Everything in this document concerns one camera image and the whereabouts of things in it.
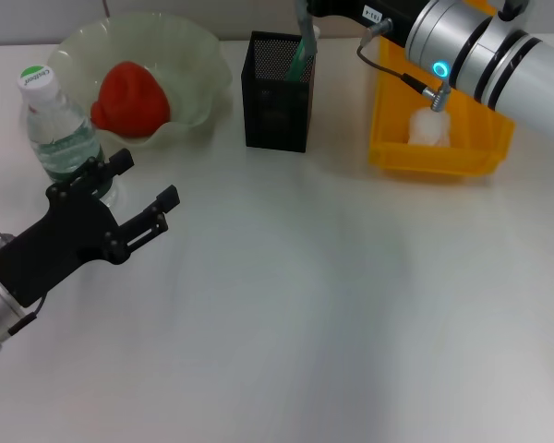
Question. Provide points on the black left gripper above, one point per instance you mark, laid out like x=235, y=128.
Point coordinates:
x=60, y=244

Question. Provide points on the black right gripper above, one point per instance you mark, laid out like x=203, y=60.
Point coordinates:
x=351, y=8

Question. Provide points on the grey marker pen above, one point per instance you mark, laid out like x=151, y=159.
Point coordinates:
x=304, y=27

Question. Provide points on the green utility knife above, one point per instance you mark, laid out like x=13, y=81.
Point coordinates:
x=297, y=64

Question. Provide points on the clear water bottle green label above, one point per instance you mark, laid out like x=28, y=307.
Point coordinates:
x=60, y=138

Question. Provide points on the red-orange fruit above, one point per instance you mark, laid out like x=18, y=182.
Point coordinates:
x=134, y=106

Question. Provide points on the white paper ball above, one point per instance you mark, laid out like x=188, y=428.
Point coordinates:
x=429, y=127

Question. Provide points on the black mesh pen holder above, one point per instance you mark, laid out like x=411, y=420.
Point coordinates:
x=268, y=111

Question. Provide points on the pale green glass fruit plate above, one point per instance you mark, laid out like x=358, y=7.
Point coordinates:
x=189, y=69

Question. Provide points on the yellow plastic bin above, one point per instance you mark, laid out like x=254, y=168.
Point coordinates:
x=443, y=157

